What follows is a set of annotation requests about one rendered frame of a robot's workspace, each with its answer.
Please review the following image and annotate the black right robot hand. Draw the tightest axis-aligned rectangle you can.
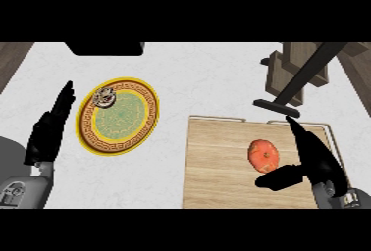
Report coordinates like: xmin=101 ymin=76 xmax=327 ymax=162
xmin=255 ymin=115 xmax=351 ymax=198

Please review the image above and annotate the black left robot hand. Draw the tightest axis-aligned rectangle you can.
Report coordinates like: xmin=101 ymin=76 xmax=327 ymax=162
xmin=23 ymin=80 xmax=77 ymax=167

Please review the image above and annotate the orange round squash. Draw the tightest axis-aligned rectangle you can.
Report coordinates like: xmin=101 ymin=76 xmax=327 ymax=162
xmin=247 ymin=138 xmax=281 ymax=175

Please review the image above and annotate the pale wooden tray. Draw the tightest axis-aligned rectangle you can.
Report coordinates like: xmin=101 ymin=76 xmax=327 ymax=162
xmin=182 ymin=115 xmax=351 ymax=210

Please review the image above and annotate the brown wooden tiered basket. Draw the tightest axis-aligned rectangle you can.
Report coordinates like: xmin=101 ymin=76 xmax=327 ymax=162
xmin=261 ymin=42 xmax=371 ymax=108

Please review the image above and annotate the yellow green patterned plate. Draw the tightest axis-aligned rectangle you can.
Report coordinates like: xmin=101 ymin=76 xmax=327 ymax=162
xmin=74 ymin=76 xmax=162 ymax=157

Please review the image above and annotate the brown white cupcake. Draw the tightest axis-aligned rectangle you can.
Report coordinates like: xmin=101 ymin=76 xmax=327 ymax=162
xmin=92 ymin=86 xmax=117 ymax=109

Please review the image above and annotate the black appliance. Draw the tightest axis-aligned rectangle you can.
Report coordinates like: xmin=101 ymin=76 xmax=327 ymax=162
xmin=64 ymin=42 xmax=147 ymax=57

